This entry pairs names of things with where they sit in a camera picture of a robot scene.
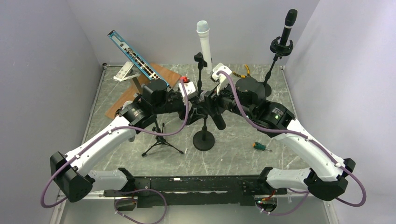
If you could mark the black round-base clip stand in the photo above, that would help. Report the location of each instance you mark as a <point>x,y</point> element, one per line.
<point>203,140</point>

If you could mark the blue network switch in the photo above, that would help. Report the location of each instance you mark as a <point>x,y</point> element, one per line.
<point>138,61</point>

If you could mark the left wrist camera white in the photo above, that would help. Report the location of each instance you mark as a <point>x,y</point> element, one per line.
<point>187,88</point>

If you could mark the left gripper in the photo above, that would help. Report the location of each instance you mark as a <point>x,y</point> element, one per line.
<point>194,115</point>

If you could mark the black slim microphone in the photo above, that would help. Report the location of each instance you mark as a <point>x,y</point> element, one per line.
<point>290,20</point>

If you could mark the green orange screwdriver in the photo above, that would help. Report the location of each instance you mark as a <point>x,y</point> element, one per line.
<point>259,146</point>

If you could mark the white microphone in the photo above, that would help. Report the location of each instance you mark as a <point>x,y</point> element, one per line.
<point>203,31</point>

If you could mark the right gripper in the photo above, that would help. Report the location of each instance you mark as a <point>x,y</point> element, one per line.
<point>217,99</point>

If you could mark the metal switch stand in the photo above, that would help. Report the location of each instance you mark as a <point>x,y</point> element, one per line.
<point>127,73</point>

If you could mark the black base frame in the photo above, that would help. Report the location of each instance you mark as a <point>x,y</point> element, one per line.
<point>197,190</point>

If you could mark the black stand for white microphone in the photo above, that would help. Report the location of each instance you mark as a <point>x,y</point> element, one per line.
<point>199,58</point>

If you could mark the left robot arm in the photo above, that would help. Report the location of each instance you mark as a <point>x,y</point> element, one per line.
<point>73,172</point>

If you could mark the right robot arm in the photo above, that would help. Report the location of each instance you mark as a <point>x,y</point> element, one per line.
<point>326,175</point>

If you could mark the black stand with shock mount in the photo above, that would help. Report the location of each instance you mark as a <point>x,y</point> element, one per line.
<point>280,50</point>

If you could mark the wooden board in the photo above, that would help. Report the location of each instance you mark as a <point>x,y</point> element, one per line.
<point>152,91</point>

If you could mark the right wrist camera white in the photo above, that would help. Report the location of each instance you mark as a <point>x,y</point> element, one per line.
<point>219,77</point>

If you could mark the black tripod shock-mount stand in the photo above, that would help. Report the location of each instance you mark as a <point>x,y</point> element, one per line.
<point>160,140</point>

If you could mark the black handheld microphone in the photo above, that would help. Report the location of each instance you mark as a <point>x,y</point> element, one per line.
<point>209,104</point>

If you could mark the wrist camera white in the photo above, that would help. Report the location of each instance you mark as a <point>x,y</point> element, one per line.
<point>219,77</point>
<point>187,88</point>

